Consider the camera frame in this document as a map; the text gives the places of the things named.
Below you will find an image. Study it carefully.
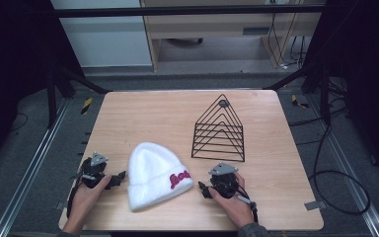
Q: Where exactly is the white knit beanie hat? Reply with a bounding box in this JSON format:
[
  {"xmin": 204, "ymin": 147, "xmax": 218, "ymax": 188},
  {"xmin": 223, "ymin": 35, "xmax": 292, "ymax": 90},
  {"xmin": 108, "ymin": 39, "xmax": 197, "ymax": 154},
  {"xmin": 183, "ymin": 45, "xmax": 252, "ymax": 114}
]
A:
[{"xmin": 126, "ymin": 141, "xmax": 195, "ymax": 213}]

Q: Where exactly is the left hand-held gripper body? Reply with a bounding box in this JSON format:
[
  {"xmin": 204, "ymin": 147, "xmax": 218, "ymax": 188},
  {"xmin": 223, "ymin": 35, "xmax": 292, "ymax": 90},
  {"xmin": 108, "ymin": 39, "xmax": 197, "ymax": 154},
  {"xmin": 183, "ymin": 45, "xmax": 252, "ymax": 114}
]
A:
[{"xmin": 80, "ymin": 151, "xmax": 113, "ymax": 190}]

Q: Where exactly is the long black floor cable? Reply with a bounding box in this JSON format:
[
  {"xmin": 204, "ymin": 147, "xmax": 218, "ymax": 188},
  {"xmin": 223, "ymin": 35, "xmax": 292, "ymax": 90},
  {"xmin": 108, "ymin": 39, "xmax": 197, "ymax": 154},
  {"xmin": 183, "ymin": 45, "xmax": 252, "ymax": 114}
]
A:
[{"xmin": 307, "ymin": 113, "xmax": 372, "ymax": 216}]

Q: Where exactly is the black curtain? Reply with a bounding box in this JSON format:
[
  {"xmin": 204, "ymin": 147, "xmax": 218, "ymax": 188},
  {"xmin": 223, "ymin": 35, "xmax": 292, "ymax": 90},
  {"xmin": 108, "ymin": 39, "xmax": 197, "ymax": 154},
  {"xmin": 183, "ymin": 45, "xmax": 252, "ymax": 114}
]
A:
[
  {"xmin": 0, "ymin": 0, "xmax": 87, "ymax": 179},
  {"xmin": 304, "ymin": 0, "xmax": 379, "ymax": 186}
]

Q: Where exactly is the white cabinet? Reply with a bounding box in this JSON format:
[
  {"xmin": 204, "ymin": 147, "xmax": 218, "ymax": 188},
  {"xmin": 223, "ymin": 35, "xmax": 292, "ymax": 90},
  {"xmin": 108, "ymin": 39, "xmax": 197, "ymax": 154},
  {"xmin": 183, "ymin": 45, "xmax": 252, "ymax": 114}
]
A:
[{"xmin": 49, "ymin": 0, "xmax": 154, "ymax": 69}]

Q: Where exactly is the black horizontal frame bar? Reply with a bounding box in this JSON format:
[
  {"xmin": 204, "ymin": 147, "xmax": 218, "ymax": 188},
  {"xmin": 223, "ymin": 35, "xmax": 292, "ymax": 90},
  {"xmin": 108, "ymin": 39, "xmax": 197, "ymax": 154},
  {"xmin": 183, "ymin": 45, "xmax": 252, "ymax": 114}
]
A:
[{"xmin": 52, "ymin": 3, "xmax": 326, "ymax": 19}]

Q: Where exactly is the black wire triangular rack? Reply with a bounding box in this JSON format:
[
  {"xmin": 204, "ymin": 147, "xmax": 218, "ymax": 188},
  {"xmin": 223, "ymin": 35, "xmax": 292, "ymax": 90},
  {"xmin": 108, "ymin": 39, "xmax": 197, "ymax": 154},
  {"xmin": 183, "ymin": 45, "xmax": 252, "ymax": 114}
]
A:
[{"xmin": 190, "ymin": 93, "xmax": 247, "ymax": 163}]

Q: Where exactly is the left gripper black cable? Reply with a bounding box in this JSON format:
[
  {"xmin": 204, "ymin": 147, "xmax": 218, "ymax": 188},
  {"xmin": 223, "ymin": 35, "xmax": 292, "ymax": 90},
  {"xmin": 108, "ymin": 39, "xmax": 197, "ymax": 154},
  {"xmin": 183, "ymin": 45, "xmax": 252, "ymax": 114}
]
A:
[{"xmin": 65, "ymin": 171, "xmax": 86, "ymax": 219}]

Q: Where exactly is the black metal stand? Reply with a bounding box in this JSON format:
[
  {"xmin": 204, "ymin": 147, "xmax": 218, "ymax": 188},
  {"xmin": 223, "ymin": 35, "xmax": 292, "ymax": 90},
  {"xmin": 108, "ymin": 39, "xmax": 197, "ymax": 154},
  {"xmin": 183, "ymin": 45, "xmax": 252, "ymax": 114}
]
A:
[
  {"xmin": 262, "ymin": 60, "xmax": 333, "ymax": 126},
  {"xmin": 44, "ymin": 63, "xmax": 113, "ymax": 130}
]

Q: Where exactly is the light wooden desk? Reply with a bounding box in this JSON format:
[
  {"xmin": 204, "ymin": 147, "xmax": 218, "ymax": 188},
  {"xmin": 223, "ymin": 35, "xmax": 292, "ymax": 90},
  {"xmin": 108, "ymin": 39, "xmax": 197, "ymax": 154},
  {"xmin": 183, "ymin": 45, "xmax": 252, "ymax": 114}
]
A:
[{"xmin": 139, "ymin": 0, "xmax": 328, "ymax": 72}]

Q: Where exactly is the yellow black striped marker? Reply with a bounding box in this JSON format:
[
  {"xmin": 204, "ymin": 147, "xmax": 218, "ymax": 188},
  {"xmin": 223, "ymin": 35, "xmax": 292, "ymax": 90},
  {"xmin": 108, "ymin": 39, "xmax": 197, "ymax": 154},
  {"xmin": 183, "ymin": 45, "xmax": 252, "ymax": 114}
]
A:
[
  {"xmin": 290, "ymin": 94, "xmax": 311, "ymax": 110},
  {"xmin": 80, "ymin": 97, "xmax": 94, "ymax": 116}
]

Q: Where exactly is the metal floor rail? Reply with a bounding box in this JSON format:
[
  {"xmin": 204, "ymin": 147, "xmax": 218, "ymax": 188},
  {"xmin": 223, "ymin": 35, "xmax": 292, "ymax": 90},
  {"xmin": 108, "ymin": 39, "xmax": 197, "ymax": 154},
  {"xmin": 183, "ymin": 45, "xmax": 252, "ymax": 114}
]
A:
[
  {"xmin": 308, "ymin": 94, "xmax": 379, "ymax": 237},
  {"xmin": 0, "ymin": 98, "xmax": 71, "ymax": 237}
]

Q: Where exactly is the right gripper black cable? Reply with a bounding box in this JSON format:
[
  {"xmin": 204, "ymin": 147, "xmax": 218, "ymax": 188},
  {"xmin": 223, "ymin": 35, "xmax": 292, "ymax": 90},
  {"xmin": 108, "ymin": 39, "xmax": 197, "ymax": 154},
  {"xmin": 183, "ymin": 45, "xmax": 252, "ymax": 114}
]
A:
[{"xmin": 236, "ymin": 184, "xmax": 260, "ymax": 224}]

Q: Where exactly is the person's right hand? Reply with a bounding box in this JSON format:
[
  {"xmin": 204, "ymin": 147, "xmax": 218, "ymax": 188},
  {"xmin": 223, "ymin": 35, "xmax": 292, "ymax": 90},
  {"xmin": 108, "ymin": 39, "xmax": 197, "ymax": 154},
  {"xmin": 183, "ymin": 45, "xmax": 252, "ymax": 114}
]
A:
[{"xmin": 208, "ymin": 172, "xmax": 256, "ymax": 229}]

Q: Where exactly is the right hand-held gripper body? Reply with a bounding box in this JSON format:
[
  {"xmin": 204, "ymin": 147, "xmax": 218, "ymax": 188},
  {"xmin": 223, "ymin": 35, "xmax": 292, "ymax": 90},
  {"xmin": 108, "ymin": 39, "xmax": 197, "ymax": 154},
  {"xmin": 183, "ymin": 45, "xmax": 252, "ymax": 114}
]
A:
[{"xmin": 207, "ymin": 161, "xmax": 240, "ymax": 199}]

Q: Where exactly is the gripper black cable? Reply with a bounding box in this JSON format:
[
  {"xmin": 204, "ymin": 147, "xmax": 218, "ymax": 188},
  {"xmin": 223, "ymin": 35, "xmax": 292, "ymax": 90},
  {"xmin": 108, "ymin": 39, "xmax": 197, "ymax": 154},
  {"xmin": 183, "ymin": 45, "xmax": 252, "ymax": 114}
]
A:
[
  {"xmin": 65, "ymin": 171, "xmax": 86, "ymax": 219},
  {"xmin": 236, "ymin": 184, "xmax": 260, "ymax": 224}
]

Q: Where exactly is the person's left hand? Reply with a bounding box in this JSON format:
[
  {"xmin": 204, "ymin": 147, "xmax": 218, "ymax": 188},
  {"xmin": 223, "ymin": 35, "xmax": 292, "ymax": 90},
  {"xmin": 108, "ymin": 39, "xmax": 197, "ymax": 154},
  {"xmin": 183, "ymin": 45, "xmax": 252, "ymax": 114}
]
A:
[{"xmin": 64, "ymin": 175, "xmax": 113, "ymax": 229}]

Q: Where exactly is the bundle of hanging black cables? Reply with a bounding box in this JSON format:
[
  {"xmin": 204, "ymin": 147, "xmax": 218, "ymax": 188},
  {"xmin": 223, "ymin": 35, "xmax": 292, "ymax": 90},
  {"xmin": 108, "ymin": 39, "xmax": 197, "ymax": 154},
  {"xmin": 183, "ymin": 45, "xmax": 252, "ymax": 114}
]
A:
[{"xmin": 266, "ymin": 0, "xmax": 308, "ymax": 71}]

